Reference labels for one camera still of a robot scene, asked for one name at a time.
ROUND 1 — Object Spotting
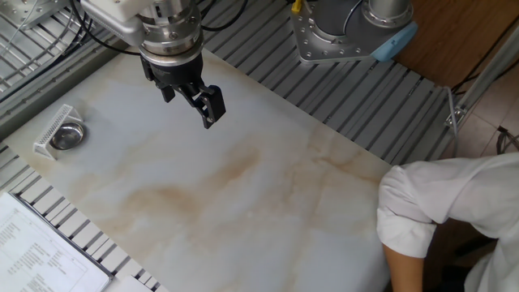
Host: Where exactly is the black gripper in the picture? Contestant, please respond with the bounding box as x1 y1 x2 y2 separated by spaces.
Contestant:
139 52 227 130

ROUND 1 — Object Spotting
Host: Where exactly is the small round steel plate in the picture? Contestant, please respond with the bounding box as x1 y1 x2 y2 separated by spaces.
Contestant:
49 121 86 151

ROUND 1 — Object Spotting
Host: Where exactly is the bare forearm of person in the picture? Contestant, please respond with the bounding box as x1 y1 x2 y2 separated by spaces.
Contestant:
383 243 427 292

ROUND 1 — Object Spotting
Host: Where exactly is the silver drilled metal plate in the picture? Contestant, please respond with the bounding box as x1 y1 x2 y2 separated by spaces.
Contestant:
0 0 71 32

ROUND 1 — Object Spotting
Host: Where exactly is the marble pattern board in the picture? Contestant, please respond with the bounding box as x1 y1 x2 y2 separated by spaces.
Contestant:
2 48 392 292

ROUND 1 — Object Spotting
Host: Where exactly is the grey aluminium profile bar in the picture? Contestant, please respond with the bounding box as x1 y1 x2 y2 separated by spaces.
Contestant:
0 38 127 141

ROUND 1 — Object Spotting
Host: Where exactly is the printed paper sheet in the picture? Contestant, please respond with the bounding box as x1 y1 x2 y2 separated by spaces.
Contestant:
0 192 114 292

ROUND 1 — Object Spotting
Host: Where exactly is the silver wrist flange ring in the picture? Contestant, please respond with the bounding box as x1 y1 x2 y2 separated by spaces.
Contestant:
137 0 204 67

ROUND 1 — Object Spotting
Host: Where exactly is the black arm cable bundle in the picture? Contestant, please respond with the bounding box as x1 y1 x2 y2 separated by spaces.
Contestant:
69 0 249 57

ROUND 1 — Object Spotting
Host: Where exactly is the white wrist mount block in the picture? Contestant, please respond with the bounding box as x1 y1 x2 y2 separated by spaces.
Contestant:
79 0 157 46

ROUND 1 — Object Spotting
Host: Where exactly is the white perforated bracket stand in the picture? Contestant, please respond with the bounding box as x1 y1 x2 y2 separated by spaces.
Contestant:
32 104 84 161

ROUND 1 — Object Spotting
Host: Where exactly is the aluminium frame post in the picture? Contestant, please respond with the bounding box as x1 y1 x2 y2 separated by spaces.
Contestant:
444 24 519 127

